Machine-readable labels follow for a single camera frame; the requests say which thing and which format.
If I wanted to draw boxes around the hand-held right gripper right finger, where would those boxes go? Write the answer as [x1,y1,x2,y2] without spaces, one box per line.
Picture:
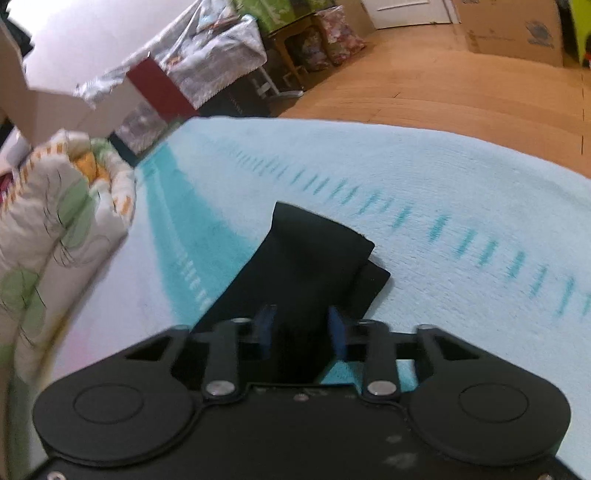
[327,305,481,398]

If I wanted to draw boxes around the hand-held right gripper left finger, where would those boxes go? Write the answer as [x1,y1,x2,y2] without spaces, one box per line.
[124,304,279,398]

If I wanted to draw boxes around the black pants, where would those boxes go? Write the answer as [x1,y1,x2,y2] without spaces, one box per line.
[189,200,391,385]

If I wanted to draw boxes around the light blue bed blanket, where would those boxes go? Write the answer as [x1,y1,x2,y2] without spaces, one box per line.
[0,117,591,480]

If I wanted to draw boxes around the leaf print pillow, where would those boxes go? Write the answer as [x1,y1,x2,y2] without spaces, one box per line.
[0,217,125,386]
[14,129,137,241]

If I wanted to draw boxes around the red panel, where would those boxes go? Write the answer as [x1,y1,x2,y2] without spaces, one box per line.
[127,58,200,124]

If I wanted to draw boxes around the grey plaid cloth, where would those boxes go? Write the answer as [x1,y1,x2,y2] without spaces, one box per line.
[78,0,269,112]

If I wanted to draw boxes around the wooden side table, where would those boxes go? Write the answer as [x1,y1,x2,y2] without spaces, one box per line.
[267,13,334,89]

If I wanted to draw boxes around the floral bag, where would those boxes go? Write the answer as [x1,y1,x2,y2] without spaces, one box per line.
[318,6,368,66]

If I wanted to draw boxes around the white wooden headboard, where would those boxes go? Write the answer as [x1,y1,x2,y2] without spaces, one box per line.
[0,18,139,145]

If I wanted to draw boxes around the green printed cloth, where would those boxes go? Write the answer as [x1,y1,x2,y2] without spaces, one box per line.
[231,0,345,34]

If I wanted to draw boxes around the white door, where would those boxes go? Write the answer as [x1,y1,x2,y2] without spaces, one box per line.
[360,0,454,31]

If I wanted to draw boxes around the cardboard box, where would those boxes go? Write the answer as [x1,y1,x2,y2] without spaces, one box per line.
[450,0,567,68]

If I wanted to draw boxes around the bright green object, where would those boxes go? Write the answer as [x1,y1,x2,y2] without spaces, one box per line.
[566,0,591,70]

